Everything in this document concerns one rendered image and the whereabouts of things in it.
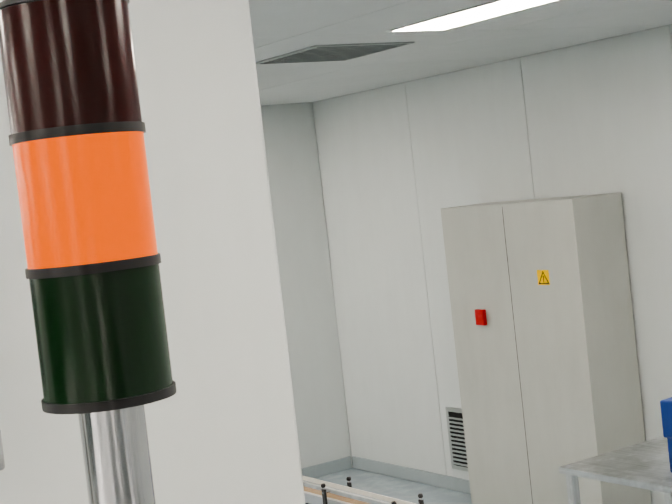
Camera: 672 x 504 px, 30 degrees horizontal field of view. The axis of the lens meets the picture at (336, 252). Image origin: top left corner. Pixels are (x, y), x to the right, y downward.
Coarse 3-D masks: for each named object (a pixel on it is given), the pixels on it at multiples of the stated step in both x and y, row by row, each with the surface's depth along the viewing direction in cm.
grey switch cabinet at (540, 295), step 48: (480, 240) 782; (528, 240) 746; (576, 240) 713; (624, 240) 734; (480, 288) 788; (528, 288) 751; (576, 288) 717; (624, 288) 734; (480, 336) 793; (528, 336) 756; (576, 336) 722; (624, 336) 733; (480, 384) 799; (528, 384) 761; (576, 384) 727; (624, 384) 732; (480, 432) 805; (528, 432) 766; (576, 432) 732; (624, 432) 732; (480, 480) 811; (528, 480) 772
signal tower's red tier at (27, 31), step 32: (64, 0) 45; (96, 0) 45; (0, 32) 46; (32, 32) 45; (64, 32) 45; (96, 32) 45; (128, 32) 47; (32, 64) 45; (64, 64) 45; (96, 64) 45; (128, 64) 46; (32, 96) 45; (64, 96) 45; (96, 96) 45; (128, 96) 46; (32, 128) 45
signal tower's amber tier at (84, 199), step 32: (32, 160) 45; (64, 160) 45; (96, 160) 45; (128, 160) 46; (32, 192) 46; (64, 192) 45; (96, 192) 45; (128, 192) 46; (32, 224) 46; (64, 224) 45; (96, 224) 45; (128, 224) 46; (32, 256) 46; (64, 256) 45; (96, 256) 45; (128, 256) 46
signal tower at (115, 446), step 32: (32, 0) 45; (128, 0) 47; (64, 128) 45; (96, 128) 45; (128, 128) 46; (160, 256) 48; (96, 416) 47; (128, 416) 47; (96, 448) 47; (128, 448) 47; (96, 480) 47; (128, 480) 47
